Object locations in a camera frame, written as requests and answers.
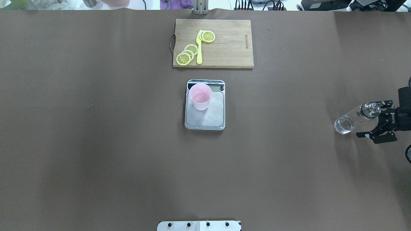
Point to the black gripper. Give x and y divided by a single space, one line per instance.
402 118

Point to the glass sauce bottle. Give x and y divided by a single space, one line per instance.
362 113

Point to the pink plastic cup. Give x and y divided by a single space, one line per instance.
200 94

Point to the silver kitchen scale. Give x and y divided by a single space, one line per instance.
212 117

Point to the wooden cutting board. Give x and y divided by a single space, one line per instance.
232 47

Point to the yellow plastic knife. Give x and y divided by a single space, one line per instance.
199 58

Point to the purple cloth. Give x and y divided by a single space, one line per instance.
176 4

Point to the aluminium frame post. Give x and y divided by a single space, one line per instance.
200 7

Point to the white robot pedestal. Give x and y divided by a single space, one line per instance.
205 225

